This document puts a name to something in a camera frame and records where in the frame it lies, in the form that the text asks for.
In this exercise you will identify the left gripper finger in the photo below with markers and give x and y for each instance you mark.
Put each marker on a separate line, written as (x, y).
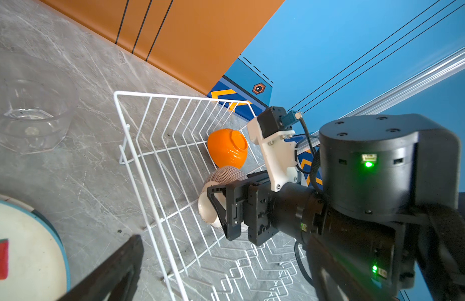
(116, 278)

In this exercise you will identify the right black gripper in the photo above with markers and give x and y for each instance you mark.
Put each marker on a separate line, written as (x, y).
(294, 210)

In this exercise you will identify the orange bowl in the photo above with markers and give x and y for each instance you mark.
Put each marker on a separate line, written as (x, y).
(228, 147)

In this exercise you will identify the white plate red pattern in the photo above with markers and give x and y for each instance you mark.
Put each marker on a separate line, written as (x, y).
(33, 262)

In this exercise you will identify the white wire dish rack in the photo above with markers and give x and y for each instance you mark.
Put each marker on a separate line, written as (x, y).
(167, 158)

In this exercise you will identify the clear glass cup back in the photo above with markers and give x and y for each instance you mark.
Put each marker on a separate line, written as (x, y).
(37, 103)

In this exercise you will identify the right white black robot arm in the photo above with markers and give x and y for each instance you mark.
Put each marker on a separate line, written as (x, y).
(388, 203)

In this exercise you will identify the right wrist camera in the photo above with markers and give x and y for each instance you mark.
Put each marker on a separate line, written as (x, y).
(270, 131)

